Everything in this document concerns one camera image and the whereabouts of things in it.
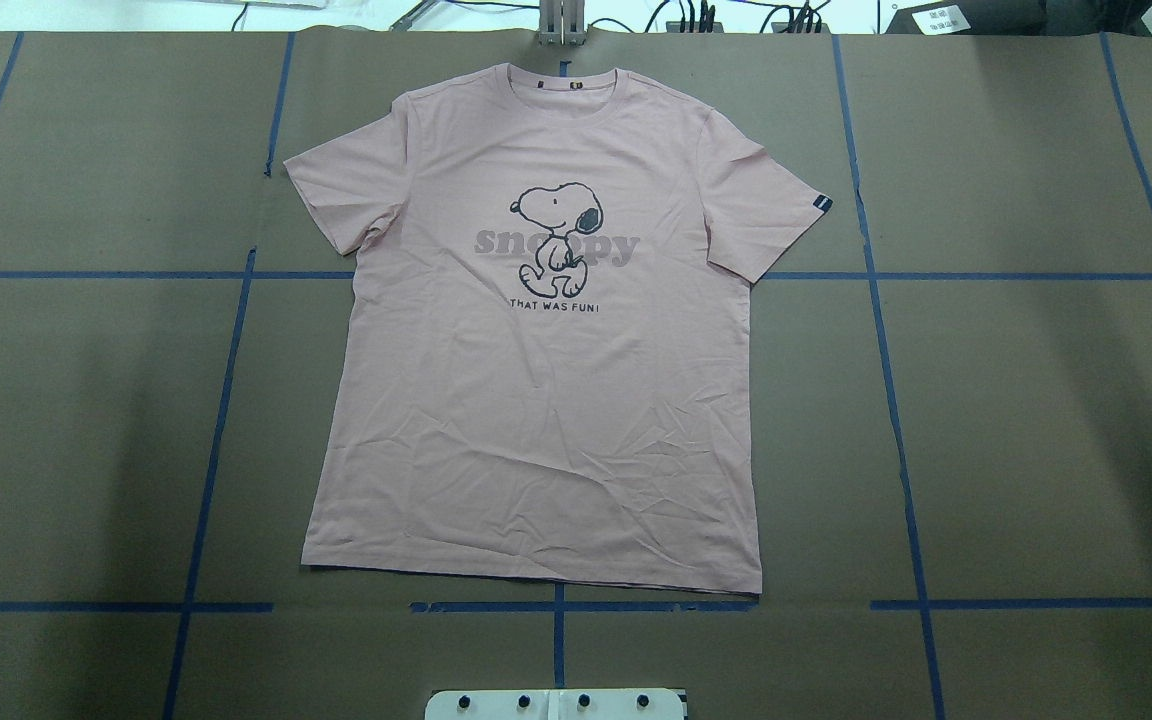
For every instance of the pink Snoopy t-shirt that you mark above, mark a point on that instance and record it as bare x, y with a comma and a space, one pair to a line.
547, 370

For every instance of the black power box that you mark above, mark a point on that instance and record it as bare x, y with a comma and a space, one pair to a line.
983, 18

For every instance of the aluminium frame post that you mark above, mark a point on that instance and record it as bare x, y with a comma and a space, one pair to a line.
562, 22

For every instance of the white camera mast column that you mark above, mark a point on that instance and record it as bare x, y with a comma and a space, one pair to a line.
558, 703

